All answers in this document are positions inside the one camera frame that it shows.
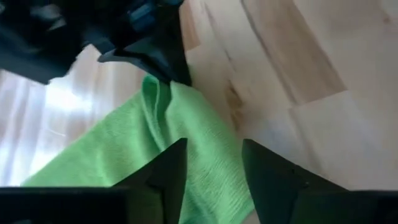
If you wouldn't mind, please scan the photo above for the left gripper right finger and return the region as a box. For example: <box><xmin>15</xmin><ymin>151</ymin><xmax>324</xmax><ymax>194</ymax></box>
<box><xmin>242</xmin><ymin>139</ymin><xmax>398</xmax><ymax>224</ymax></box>

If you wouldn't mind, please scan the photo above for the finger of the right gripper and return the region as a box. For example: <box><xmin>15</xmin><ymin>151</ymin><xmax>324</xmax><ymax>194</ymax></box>
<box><xmin>146</xmin><ymin>6</ymin><xmax>192</xmax><ymax>85</ymax></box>
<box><xmin>98</xmin><ymin>46</ymin><xmax>170</xmax><ymax>82</ymax></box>

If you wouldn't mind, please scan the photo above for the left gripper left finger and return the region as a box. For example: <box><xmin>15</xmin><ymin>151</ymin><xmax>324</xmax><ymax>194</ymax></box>
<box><xmin>0</xmin><ymin>138</ymin><xmax>188</xmax><ymax>224</ymax></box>

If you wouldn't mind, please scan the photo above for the green microfiber towel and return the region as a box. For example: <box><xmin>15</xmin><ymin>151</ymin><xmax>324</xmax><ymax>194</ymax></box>
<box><xmin>21</xmin><ymin>74</ymin><xmax>256</xmax><ymax>224</ymax></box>

